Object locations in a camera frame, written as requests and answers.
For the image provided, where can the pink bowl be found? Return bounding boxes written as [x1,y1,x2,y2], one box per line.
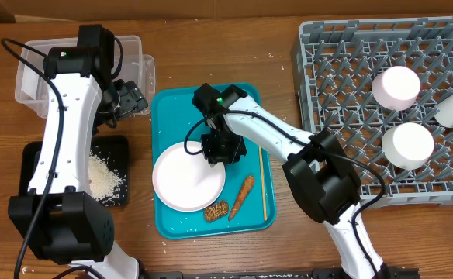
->
[372,66,420,111]

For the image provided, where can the pile of white rice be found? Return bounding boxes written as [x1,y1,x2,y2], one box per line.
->
[88,153,126,205]

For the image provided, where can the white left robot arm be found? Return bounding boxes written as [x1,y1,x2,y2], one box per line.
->
[8,25,148,278]

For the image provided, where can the clear plastic bin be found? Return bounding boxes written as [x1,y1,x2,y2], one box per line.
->
[15,35,145,119]

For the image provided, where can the carrot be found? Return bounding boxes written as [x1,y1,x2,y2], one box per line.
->
[228,175,255,221]

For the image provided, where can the teal plastic tray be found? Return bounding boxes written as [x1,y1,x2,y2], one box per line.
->
[151,87,276,239]

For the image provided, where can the large white plate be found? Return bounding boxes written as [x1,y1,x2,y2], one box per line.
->
[152,141,226,212]

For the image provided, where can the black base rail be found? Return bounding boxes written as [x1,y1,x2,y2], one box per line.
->
[144,267,420,279]

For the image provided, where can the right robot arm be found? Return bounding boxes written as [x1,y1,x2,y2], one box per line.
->
[192,84,390,278]

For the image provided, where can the pale green saucer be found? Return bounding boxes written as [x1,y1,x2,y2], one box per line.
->
[382,122,434,170]

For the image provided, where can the wooden chopstick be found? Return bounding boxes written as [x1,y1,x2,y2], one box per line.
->
[258,146,268,221]

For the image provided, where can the grey dishwasher rack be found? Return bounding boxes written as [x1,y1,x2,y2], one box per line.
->
[292,16,453,206]

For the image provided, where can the black tray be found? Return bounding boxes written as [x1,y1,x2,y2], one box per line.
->
[19,136,130,207]

